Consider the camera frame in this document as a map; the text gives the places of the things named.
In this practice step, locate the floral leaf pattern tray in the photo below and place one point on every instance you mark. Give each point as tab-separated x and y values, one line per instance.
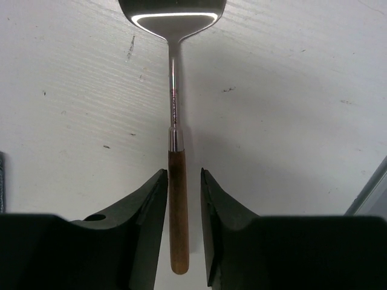
371	201

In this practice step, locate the metal spatula with wooden handle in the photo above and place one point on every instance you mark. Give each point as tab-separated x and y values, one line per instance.
174	22

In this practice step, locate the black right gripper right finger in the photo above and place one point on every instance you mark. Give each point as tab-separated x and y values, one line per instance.
246	251

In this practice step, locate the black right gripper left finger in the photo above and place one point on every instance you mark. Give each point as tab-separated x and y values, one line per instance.
115	248

